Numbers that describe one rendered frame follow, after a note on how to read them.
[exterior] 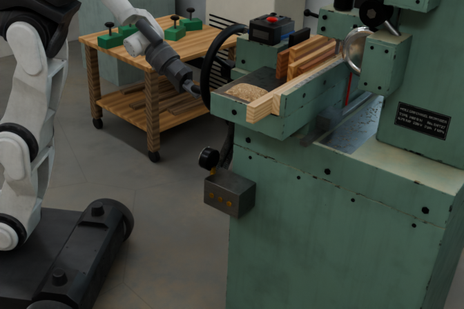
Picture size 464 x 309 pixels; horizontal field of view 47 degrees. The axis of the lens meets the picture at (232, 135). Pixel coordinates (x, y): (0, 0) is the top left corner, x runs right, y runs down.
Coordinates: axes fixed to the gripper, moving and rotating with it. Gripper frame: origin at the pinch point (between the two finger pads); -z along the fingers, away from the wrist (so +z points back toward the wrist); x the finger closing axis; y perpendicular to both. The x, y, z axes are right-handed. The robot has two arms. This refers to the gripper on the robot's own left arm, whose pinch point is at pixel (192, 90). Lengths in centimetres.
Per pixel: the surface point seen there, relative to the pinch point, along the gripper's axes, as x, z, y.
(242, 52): 20.4, -7.1, 11.5
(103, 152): -115, 41, -23
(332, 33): 34.6, -22.6, 26.7
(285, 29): 25.3, -11.1, 23.4
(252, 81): 29.3, -17.7, 4.2
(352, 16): 41, -24, 30
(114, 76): -168, 96, 18
